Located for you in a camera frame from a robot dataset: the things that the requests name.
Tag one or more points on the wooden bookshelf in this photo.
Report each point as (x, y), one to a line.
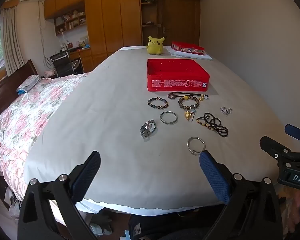
(70, 21)

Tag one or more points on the person's right hand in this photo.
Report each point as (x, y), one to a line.
(295, 212)

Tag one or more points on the wooden desk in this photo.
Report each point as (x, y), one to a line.
(86, 57)

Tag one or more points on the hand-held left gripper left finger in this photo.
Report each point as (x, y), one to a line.
(87, 176)

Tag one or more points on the wooden wardrobe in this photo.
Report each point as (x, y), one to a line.
(112, 17)

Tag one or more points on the silver wristwatch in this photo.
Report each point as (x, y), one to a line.
(151, 127)

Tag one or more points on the beige curtain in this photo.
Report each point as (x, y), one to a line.
(11, 40)

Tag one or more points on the pink soft toy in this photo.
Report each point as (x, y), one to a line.
(49, 73)

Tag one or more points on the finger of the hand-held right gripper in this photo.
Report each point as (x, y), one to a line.
(296, 132)
(272, 148)

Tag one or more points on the folded patterned towel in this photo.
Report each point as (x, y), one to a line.
(28, 83)

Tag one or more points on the wooden door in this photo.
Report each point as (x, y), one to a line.
(180, 15)

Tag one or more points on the red tin lid cartoon print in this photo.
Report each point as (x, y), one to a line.
(187, 48)

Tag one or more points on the black office chair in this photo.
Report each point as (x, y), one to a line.
(62, 65)

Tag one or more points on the white folded cloth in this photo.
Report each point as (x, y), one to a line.
(205, 57)

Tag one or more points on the grey bed sheet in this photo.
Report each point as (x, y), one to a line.
(102, 130)

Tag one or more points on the red tin box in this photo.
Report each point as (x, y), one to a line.
(177, 83)

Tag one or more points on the yellow plush toy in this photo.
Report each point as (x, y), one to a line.
(155, 46)

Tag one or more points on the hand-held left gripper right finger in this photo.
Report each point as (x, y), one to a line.
(215, 177)

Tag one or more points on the pink floral quilt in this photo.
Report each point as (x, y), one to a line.
(27, 125)

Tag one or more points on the dark wooden headboard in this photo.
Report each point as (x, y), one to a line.
(4, 90)

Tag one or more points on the plain silver bangle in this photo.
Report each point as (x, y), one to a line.
(161, 117)

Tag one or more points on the gold charm pendant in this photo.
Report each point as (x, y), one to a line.
(187, 115)

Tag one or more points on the open wooden shelf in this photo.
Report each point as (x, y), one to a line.
(148, 12)

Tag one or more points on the silver bangle with clasp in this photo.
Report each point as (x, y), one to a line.
(188, 145)

